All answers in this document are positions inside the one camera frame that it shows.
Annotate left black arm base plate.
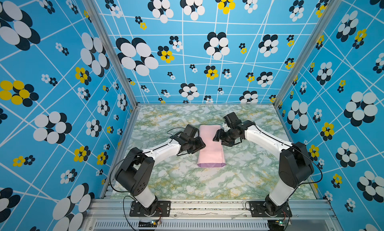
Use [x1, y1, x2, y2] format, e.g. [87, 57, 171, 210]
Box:
[129, 200, 171, 217]

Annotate aluminium front rail frame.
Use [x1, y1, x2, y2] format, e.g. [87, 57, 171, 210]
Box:
[81, 199, 342, 231]

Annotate purple wrapping paper sheet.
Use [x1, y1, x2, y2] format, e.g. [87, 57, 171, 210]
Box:
[198, 125, 226, 168]

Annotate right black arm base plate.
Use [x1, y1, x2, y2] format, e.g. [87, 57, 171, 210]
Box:
[245, 201, 293, 219]

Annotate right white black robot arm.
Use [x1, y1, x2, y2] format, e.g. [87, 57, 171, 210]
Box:
[213, 112, 314, 217]

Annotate left green circuit board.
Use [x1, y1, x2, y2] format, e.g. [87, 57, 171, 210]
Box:
[138, 221, 161, 228]

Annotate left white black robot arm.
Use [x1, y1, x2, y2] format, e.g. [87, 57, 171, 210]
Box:
[115, 125, 206, 216]

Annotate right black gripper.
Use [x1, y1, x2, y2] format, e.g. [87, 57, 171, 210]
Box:
[212, 129, 236, 147]

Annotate green circuit board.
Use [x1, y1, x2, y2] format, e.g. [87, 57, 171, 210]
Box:
[268, 220, 285, 231]
[138, 221, 161, 228]

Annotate right green circuit board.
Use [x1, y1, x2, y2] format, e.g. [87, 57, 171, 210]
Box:
[268, 220, 285, 231]

